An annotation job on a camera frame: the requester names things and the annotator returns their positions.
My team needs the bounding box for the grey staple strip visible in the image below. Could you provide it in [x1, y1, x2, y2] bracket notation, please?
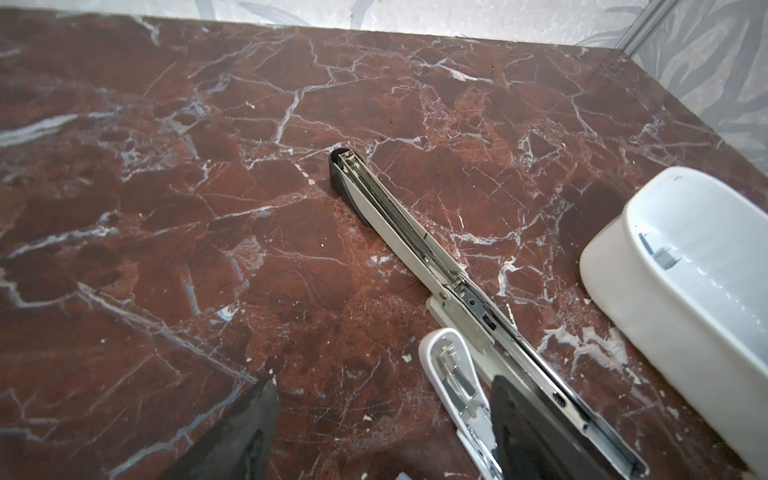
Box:
[638, 232, 682, 270]

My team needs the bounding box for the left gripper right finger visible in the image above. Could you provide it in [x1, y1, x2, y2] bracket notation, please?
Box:
[490, 375, 612, 479]

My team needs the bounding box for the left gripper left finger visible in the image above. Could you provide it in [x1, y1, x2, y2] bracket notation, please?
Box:
[160, 377, 279, 479]

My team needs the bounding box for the white plastic tray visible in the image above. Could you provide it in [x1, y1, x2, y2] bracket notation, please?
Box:
[579, 167, 767, 478]

